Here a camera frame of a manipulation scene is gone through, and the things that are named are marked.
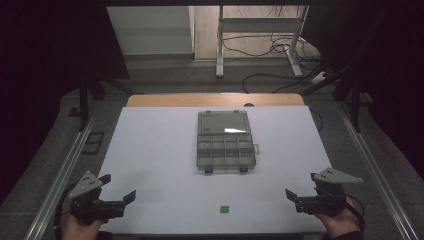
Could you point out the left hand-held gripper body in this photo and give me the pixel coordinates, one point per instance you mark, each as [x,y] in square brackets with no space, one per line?
[87,203]

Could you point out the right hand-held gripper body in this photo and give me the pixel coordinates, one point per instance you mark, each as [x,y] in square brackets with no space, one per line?
[328,201]

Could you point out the small green block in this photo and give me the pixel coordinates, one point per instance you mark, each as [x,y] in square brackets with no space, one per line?
[224,209]

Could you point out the grey clear compartment organizer box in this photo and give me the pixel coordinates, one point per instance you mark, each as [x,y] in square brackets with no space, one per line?
[225,143]

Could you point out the person's right hand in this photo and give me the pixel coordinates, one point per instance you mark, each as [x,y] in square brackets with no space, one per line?
[340,224]

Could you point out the person's left hand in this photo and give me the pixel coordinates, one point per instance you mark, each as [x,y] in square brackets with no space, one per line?
[78,230]

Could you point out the white board mat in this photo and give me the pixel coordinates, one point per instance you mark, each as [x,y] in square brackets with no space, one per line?
[160,160]

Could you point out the black metal stand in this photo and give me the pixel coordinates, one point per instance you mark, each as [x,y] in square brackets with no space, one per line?
[356,100]
[84,100]

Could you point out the white power strip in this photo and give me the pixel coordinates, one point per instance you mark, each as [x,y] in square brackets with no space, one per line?
[318,77]

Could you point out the wooden table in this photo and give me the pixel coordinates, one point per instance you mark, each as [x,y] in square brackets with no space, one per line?
[206,100]

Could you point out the white cabinet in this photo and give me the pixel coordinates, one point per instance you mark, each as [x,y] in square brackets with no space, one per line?
[150,30]

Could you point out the aluminium rail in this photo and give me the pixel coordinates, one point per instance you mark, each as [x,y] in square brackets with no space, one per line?
[376,173]
[56,186]

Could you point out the black floor frame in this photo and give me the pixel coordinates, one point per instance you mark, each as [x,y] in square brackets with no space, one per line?
[93,142]

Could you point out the white metal stand frame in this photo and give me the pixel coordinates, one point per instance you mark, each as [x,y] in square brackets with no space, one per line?
[220,50]

